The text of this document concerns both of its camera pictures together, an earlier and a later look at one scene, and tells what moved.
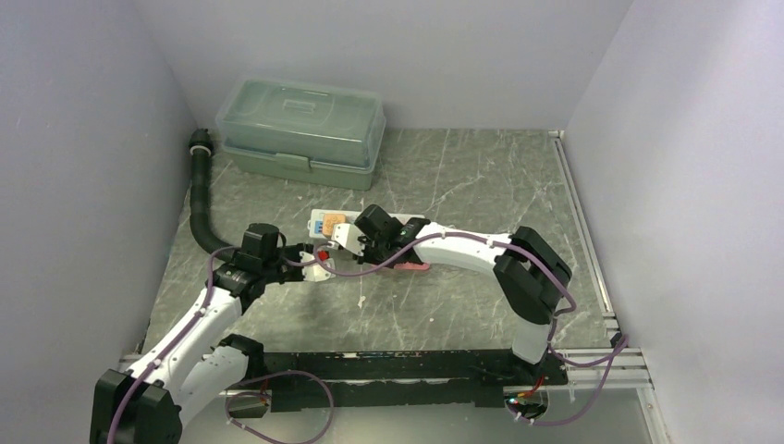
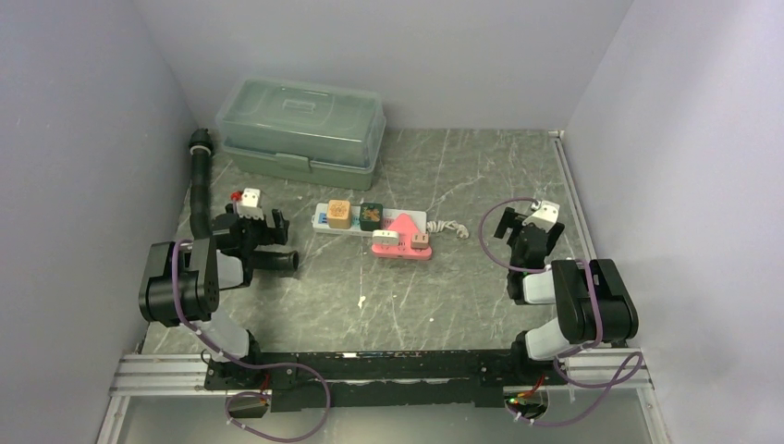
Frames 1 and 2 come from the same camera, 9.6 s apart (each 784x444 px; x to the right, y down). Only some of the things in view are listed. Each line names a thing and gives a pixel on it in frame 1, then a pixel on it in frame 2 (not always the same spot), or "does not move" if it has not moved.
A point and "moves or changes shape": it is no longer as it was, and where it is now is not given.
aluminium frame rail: (611, 364) does not move
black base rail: (360, 381) does not move
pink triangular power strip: (412, 265) moves or changes shape
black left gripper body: (292, 252) to (255, 232)
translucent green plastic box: (305, 132) does not move
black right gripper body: (374, 252) to (513, 256)
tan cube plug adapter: (329, 219) moves or changes shape
